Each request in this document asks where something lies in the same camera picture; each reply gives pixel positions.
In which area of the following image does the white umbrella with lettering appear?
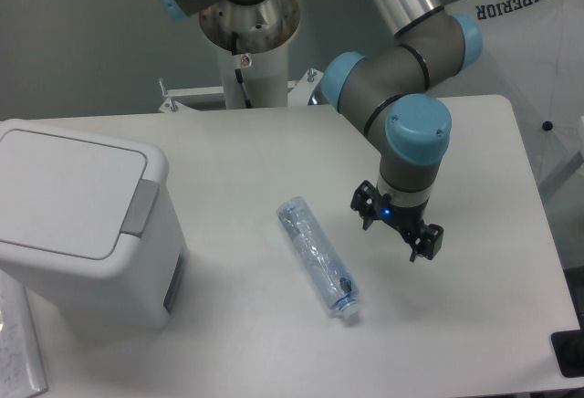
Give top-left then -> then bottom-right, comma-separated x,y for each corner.
435,0 -> 583,181

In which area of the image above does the white trash can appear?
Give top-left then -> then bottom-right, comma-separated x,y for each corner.
1,120 -> 188,329

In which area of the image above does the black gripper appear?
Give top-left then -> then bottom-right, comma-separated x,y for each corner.
350,181 -> 443,262

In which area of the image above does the black device at table edge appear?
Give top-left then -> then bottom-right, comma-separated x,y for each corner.
550,330 -> 583,378

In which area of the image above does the clear plastic bottle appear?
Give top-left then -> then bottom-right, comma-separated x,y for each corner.
276,196 -> 360,321

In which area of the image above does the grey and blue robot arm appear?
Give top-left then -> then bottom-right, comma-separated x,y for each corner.
161,0 -> 483,259

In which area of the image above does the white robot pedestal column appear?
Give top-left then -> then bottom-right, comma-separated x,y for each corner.
199,0 -> 300,109

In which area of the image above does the black cable on pedestal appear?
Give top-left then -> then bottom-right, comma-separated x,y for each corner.
230,31 -> 254,110

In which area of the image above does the clear plastic sheet holder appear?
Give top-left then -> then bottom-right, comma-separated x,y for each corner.
1,272 -> 48,397

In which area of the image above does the white mounting bracket with bolts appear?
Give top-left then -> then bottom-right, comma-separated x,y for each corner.
158,68 -> 329,113

